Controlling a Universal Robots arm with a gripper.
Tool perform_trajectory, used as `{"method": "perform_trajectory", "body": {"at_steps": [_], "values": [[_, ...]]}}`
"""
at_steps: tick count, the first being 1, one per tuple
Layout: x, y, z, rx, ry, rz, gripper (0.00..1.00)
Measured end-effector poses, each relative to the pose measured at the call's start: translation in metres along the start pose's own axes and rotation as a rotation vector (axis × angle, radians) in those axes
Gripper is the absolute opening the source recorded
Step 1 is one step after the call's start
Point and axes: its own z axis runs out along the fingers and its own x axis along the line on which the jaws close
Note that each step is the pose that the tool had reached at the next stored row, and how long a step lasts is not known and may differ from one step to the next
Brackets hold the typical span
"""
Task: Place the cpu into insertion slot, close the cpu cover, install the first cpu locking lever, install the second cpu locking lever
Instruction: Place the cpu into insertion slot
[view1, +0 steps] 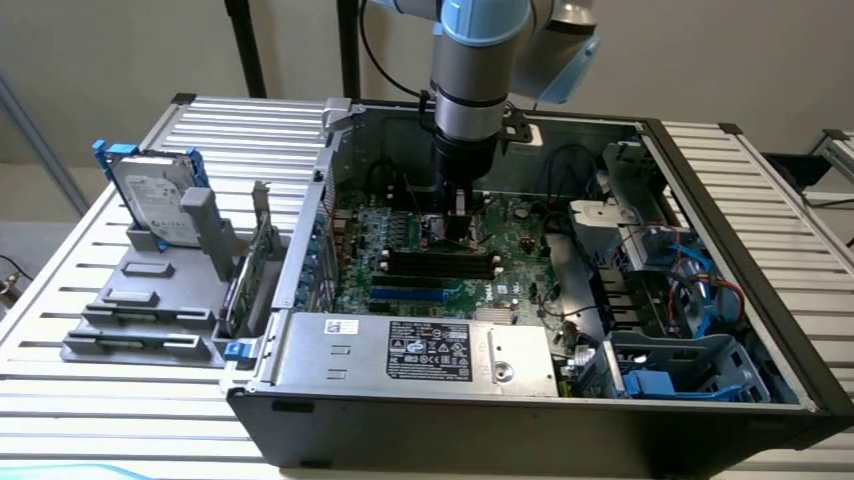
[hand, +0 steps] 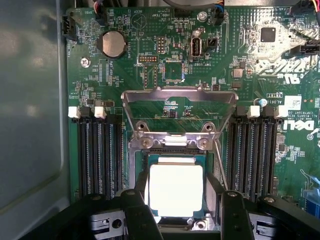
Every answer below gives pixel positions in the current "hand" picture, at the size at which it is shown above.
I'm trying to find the grey flat cable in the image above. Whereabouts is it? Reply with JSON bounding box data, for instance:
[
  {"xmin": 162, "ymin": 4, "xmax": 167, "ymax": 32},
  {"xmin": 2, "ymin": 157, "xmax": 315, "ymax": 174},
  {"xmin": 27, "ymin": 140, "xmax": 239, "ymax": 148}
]
[{"xmin": 161, "ymin": 0, "xmax": 226, "ymax": 10}]

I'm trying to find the green Dell motherboard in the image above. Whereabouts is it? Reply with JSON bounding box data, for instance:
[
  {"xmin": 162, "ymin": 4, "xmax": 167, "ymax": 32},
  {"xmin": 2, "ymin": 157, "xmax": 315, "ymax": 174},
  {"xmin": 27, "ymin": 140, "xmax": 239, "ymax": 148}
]
[{"xmin": 65, "ymin": 5, "xmax": 320, "ymax": 221}]

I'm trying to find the thin metal locking lever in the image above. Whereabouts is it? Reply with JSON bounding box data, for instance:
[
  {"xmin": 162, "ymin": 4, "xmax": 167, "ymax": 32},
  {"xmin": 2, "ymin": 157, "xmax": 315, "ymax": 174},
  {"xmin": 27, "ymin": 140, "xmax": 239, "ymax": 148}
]
[{"xmin": 213, "ymin": 139, "xmax": 229, "ymax": 191}]

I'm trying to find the blue connector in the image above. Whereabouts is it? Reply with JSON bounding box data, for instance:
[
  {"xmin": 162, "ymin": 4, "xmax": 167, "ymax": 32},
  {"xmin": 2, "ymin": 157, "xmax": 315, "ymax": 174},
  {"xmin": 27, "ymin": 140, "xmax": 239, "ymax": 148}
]
[{"xmin": 303, "ymin": 186, "xmax": 320, "ymax": 219}]

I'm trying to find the white label sticker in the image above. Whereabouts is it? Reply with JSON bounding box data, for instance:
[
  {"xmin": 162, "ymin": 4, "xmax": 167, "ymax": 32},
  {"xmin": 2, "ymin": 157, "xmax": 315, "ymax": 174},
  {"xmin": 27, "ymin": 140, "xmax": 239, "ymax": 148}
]
[{"xmin": 281, "ymin": 95, "xmax": 303, "ymax": 111}]

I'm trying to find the grey metal chassis panel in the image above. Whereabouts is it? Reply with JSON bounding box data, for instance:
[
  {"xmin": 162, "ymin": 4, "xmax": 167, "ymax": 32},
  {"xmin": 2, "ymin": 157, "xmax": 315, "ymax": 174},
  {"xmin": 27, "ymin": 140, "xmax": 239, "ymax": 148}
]
[{"xmin": 0, "ymin": 0, "xmax": 76, "ymax": 240}]

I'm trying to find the black fan connector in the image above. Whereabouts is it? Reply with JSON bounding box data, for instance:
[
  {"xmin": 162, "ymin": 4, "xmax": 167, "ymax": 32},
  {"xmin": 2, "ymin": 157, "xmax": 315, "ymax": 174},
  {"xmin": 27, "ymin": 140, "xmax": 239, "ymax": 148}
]
[{"xmin": 60, "ymin": 14, "xmax": 79, "ymax": 41}]

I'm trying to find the silver coin cell battery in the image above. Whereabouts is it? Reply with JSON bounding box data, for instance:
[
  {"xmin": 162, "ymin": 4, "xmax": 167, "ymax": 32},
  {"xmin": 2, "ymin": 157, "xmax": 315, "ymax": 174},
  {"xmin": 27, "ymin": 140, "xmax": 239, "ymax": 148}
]
[{"xmin": 98, "ymin": 30, "xmax": 126, "ymax": 60}]

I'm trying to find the square black chip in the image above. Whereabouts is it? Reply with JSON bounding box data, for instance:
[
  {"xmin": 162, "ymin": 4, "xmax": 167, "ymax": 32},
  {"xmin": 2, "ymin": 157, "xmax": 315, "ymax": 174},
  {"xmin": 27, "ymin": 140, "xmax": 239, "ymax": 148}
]
[{"xmin": 260, "ymin": 27, "xmax": 277, "ymax": 43}]

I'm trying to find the metal socket cover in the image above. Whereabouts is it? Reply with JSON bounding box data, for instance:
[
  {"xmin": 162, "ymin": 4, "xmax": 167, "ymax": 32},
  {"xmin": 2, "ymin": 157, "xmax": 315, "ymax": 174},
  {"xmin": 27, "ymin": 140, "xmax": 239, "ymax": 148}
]
[{"xmin": 120, "ymin": 86, "xmax": 239, "ymax": 151}]

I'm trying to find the CPU socket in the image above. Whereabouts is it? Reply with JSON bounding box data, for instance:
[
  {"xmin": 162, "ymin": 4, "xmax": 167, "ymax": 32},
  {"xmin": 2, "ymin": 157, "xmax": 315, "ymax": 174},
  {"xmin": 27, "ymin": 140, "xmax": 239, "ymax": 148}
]
[{"xmin": 127, "ymin": 136, "xmax": 222, "ymax": 232}]

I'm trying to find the black plug with coloured wires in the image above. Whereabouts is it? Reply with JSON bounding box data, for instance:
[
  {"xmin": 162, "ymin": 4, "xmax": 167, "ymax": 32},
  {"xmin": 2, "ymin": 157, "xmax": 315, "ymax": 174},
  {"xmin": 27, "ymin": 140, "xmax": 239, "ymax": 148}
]
[
  {"xmin": 289, "ymin": 0, "xmax": 320, "ymax": 16},
  {"xmin": 211, "ymin": 0, "xmax": 227, "ymax": 26},
  {"xmin": 92, "ymin": 0, "xmax": 109, "ymax": 26}
]

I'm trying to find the black RAM slot white clip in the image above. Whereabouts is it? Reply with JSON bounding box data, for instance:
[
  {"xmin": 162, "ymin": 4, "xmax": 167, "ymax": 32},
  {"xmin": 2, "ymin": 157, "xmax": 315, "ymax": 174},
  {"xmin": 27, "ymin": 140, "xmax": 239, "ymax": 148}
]
[
  {"xmin": 94, "ymin": 106, "xmax": 118, "ymax": 198},
  {"xmin": 239, "ymin": 105, "xmax": 261, "ymax": 201},
  {"xmin": 263, "ymin": 106, "xmax": 290, "ymax": 200},
  {"xmin": 67, "ymin": 106, "xmax": 92, "ymax": 200}
]

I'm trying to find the internal USB port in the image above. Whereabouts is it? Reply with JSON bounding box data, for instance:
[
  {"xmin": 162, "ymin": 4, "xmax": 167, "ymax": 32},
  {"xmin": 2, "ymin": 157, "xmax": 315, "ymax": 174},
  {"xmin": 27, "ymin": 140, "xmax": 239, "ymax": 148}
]
[{"xmin": 190, "ymin": 36, "xmax": 204, "ymax": 62}]

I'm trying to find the black SATA connector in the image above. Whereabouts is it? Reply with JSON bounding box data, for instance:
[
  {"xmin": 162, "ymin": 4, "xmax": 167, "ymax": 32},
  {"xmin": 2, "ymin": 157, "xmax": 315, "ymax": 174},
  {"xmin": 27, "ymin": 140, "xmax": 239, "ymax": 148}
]
[{"xmin": 298, "ymin": 40, "xmax": 320, "ymax": 58}]

